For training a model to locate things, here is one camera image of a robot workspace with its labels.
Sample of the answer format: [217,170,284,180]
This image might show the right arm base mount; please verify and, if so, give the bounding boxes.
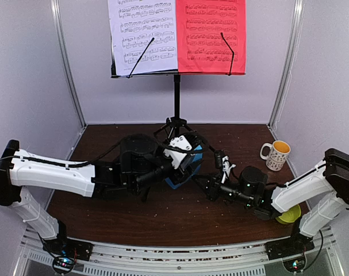
[265,238,315,274]

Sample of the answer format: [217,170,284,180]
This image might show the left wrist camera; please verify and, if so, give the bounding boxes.
[163,133,203,170]

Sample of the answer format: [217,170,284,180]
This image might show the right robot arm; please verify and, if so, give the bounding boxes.
[193,148,349,254]

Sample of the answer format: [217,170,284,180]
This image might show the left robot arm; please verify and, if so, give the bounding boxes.
[0,134,198,255]

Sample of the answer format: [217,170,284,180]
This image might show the red sheet music page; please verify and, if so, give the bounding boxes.
[176,0,247,76]

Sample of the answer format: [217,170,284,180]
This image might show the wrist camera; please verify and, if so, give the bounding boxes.
[214,150,236,184]
[163,133,203,170]

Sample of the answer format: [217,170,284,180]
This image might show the blue metronome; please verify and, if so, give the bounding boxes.
[163,149,203,189]

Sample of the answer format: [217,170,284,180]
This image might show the black music stand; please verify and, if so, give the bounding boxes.
[109,0,247,156]

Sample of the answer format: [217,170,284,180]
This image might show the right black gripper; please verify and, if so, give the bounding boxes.
[193,172,255,208]

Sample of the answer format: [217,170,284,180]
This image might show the left aluminium frame post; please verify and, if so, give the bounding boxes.
[50,0,87,128]

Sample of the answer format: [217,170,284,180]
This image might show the aluminium frame post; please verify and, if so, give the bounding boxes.
[50,0,87,128]
[269,0,304,129]

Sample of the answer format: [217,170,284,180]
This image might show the lavender sheet music page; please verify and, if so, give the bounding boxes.
[108,0,178,77]

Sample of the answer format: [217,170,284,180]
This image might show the white mug orange inside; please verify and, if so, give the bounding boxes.
[260,140,291,171]

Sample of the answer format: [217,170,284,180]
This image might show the front aluminium rail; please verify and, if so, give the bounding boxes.
[11,227,346,275]

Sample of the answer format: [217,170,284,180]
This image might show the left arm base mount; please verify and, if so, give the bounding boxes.
[40,238,93,275]

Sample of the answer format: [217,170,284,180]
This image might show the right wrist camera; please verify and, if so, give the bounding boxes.
[214,150,236,184]

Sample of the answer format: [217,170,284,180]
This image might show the yellow-green bowl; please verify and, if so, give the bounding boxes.
[276,204,301,225]

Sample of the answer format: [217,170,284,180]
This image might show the right aluminium frame post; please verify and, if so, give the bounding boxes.
[269,0,304,129]

